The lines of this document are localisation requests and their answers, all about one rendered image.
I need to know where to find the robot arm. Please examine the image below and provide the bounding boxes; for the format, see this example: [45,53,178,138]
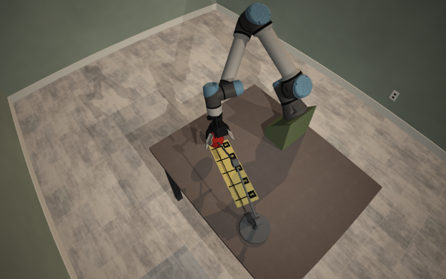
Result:
[203,2,312,120]

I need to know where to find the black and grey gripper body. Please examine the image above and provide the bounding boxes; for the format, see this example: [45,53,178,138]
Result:
[208,113,228,139]

